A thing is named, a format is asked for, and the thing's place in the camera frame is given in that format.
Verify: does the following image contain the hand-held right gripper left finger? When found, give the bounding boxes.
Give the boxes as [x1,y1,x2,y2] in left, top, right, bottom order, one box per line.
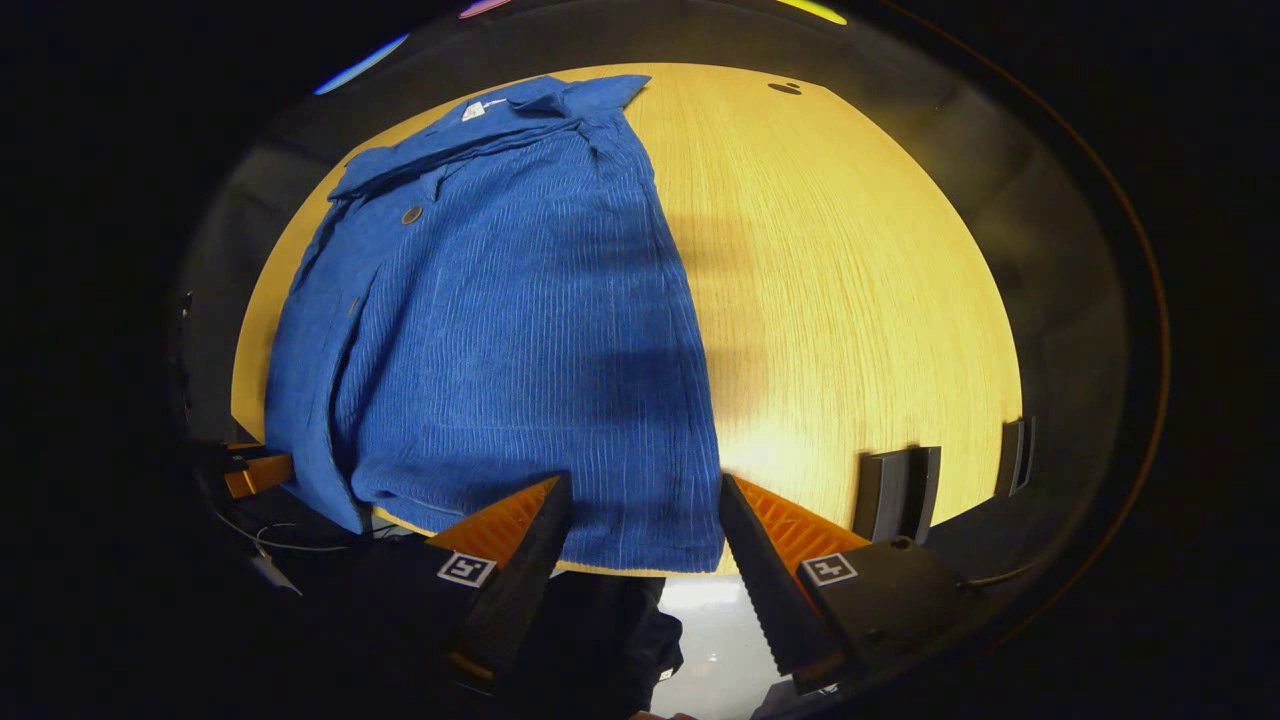
[345,473,575,693]

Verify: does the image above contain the blue corduroy shirt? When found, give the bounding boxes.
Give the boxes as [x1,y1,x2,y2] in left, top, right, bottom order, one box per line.
[263,73,725,575]

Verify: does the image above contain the black table edge bracket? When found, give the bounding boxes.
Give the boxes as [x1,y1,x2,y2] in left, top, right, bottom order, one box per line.
[995,417,1037,499]
[853,446,942,544]

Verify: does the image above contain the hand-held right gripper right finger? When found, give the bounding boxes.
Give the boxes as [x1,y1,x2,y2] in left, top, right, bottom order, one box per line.
[717,473,987,697]

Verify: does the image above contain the person's dark trousers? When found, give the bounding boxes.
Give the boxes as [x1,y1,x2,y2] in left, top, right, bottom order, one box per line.
[540,572,687,719]

